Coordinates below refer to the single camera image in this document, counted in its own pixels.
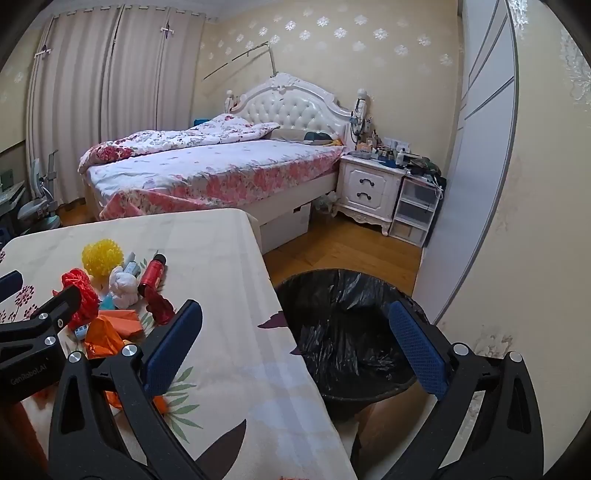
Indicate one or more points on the thin metal rod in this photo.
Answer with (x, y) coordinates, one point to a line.
(273, 62)

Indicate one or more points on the small white blue tube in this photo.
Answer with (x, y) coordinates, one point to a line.
(134, 268)
(81, 330)
(128, 257)

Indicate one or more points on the clutter of bottles and boxes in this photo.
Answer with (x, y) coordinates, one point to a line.
(383, 153)

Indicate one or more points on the white nightstand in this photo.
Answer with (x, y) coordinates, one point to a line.
(369, 184)

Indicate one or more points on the pillow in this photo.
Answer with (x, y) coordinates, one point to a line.
(291, 134)

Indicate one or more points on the orange plastic bag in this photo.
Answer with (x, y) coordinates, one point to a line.
(104, 341)

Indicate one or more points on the orange wrapper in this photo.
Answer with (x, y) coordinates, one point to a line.
(124, 321)

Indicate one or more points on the orange plastic scrap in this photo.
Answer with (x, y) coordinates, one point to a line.
(113, 398)

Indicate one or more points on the grey blue office chair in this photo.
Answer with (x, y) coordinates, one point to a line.
(37, 210)

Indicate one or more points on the white wardrobe sliding door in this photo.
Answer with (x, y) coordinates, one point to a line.
(480, 161)

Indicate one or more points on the white tissue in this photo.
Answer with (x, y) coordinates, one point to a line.
(123, 288)

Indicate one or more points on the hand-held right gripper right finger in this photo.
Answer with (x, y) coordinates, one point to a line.
(418, 350)

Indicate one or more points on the clear plastic drawer unit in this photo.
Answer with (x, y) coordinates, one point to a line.
(413, 207)

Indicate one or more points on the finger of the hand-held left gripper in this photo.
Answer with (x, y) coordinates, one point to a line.
(60, 304)
(11, 284)

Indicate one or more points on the beige curtains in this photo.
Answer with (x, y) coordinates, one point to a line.
(83, 101)

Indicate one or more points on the white wall socket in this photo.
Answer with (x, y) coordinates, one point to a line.
(398, 145)

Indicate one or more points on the red yarn pompom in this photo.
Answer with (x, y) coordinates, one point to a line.
(76, 279)

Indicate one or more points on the teal small packet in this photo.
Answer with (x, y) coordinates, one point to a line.
(107, 302)

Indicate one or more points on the teal cushion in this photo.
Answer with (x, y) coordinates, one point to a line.
(202, 121)

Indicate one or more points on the floral duvet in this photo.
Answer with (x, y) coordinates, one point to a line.
(161, 138)

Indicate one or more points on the grey desk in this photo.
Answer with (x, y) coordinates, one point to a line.
(11, 194)

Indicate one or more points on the white bed frame padded headboard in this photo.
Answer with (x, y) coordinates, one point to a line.
(295, 110)

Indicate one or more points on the waste bin with black bag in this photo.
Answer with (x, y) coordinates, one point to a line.
(341, 323)

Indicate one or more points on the red bottle with black cap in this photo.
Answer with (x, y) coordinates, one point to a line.
(152, 277)

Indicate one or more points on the dark red plastic piece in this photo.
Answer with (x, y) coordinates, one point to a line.
(159, 311)

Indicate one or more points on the yellow spiky ball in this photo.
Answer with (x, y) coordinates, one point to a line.
(102, 258)

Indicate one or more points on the floral pink bedsheet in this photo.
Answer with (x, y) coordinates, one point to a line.
(221, 170)

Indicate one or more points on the clear plastic bag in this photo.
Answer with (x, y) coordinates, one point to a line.
(325, 203)

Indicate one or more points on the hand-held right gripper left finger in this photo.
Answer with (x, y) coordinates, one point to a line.
(171, 346)

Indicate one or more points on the white storage box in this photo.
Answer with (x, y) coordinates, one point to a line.
(286, 226)

